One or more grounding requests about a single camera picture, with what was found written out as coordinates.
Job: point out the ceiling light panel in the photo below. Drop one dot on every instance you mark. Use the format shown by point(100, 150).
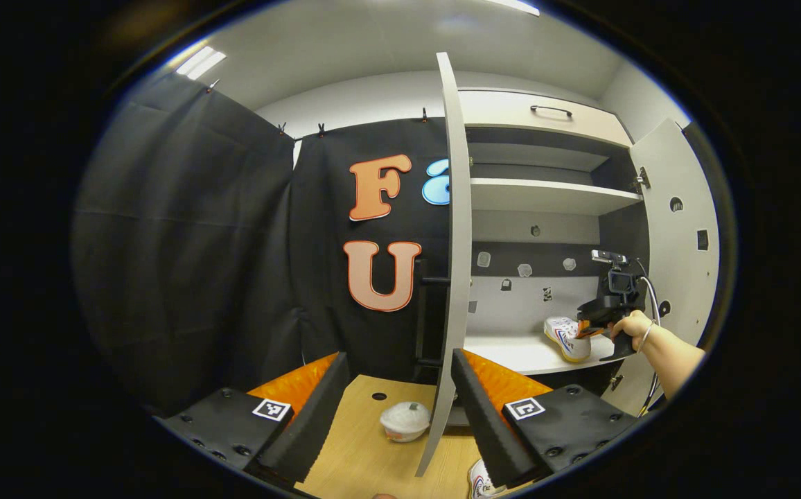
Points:
point(515, 5)
point(199, 62)

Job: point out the cabinet door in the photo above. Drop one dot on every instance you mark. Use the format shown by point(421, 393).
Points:
point(457, 242)
point(678, 277)

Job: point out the black backdrop cloth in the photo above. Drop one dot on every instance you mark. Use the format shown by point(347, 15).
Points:
point(186, 242)

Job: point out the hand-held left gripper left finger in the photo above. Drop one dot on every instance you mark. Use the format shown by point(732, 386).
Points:
point(310, 423)

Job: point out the white shoe yellow sole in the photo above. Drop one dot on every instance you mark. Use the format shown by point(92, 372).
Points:
point(567, 339)
point(483, 482)

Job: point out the beige cabinet drawer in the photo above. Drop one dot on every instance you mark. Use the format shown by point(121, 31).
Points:
point(504, 114)

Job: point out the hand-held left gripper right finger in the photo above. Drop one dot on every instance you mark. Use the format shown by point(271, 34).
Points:
point(483, 423)

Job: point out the white lidded bowl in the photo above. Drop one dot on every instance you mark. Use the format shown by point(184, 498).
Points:
point(405, 419)

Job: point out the grey white shoe cabinet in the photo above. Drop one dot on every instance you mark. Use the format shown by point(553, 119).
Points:
point(539, 197)

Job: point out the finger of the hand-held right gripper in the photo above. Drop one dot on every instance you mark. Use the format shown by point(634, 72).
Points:
point(589, 329)

